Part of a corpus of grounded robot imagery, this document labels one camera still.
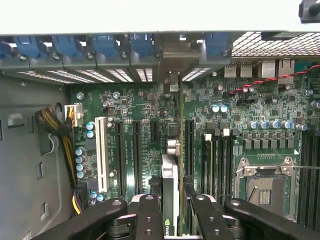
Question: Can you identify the CPU socket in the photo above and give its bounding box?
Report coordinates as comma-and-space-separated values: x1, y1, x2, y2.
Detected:
234, 156, 301, 221

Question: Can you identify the red black twisted wire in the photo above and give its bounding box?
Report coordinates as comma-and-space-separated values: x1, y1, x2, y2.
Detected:
228, 63, 320, 97

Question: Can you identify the open black PC case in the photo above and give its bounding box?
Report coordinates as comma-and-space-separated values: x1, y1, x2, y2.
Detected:
0, 27, 320, 240

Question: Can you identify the yellow black power wire bundle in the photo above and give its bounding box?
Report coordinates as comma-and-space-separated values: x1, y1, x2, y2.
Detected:
34, 103, 85, 216

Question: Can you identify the white expansion slot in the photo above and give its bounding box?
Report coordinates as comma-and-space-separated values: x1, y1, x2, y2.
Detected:
94, 116, 110, 194

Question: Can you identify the short black expansion slot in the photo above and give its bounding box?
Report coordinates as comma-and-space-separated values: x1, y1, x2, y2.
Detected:
149, 119, 161, 151

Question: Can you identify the black RAM slot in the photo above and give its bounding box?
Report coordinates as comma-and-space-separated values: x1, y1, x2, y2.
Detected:
214, 136, 224, 198
223, 136, 235, 198

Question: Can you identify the thin metal locking lever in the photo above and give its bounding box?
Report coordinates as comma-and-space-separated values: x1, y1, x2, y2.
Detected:
291, 163, 320, 171

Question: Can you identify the green motherboard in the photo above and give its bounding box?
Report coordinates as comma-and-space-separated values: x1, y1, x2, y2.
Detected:
68, 58, 320, 226

